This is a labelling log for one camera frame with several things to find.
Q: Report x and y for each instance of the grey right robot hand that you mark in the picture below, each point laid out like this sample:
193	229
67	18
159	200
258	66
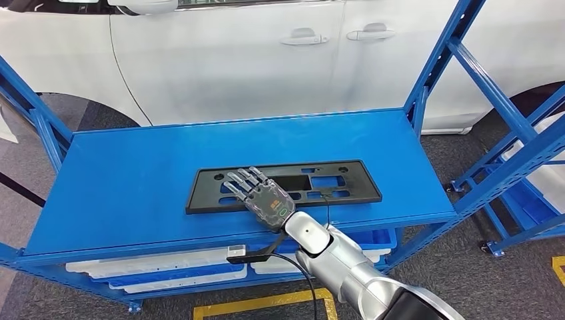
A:
271	205

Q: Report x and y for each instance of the black plastic panel part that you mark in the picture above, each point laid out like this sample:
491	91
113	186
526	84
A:
201	198

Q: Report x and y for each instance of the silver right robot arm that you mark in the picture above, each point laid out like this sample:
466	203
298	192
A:
353	274

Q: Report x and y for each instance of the blue steel shelf rack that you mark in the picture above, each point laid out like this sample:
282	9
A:
132	176

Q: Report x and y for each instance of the white plastic bin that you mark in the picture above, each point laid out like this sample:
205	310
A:
273	265
176	285

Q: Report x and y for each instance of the translucent white storage bin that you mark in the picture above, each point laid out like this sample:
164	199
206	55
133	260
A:
154	262

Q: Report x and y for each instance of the white car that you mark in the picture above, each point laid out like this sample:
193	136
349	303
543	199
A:
220	66

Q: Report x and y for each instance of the large white storage bin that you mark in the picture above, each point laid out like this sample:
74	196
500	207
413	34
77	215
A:
552	176

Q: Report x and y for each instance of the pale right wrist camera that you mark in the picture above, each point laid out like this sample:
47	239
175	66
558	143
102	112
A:
236	251

